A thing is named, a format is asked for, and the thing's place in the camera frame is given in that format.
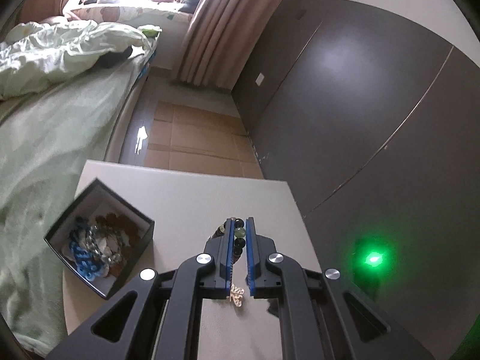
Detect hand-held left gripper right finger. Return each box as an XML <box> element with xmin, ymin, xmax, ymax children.
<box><xmin>244</xmin><ymin>215</ymin><xmax>436</xmax><ymax>360</ymax></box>

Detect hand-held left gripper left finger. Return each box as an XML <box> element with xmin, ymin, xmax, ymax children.
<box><xmin>45</xmin><ymin>215</ymin><xmax>239</xmax><ymax>360</ymax></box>

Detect dark beaded bracelet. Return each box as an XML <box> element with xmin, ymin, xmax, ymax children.
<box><xmin>207</xmin><ymin>217</ymin><xmax>249</xmax><ymax>271</ymax></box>

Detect black box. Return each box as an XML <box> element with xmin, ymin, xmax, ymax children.
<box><xmin>44</xmin><ymin>178</ymin><xmax>155</xmax><ymax>301</ymax></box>

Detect pile of mixed jewelry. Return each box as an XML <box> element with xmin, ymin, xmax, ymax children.
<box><xmin>65</xmin><ymin>213</ymin><xmax>145</xmax><ymax>282</ymax></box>

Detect small gold ornament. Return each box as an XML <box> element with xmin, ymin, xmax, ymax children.
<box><xmin>227</xmin><ymin>284</ymin><xmax>246</xmax><ymax>304</ymax></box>

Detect white low table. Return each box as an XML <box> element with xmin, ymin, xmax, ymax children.
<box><xmin>62</xmin><ymin>159</ymin><xmax>323</xmax><ymax>360</ymax></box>

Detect cardboard floor sheets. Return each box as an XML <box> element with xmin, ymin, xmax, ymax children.
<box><xmin>144</xmin><ymin>99</ymin><xmax>265</xmax><ymax>179</ymax></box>

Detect bed with green sheet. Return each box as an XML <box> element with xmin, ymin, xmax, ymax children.
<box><xmin>0</xmin><ymin>19</ymin><xmax>162</xmax><ymax>346</ymax></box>

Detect black cloth item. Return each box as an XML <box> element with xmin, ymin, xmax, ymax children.
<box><xmin>98</xmin><ymin>45</ymin><xmax>135</xmax><ymax>69</ymax></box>

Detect green packet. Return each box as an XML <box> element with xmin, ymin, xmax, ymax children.
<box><xmin>138</xmin><ymin>24</ymin><xmax>163</xmax><ymax>38</ymax></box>

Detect floral window sill cushion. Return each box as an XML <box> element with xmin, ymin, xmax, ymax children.
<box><xmin>64</xmin><ymin>2</ymin><xmax>196</xmax><ymax>23</ymax></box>

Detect pale green quilt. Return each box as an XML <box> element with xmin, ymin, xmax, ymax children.
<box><xmin>0</xmin><ymin>20</ymin><xmax>154</xmax><ymax>100</ymax></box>

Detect pink pillow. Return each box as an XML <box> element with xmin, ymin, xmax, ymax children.
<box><xmin>39</xmin><ymin>14</ymin><xmax>80</xmax><ymax>28</ymax></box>

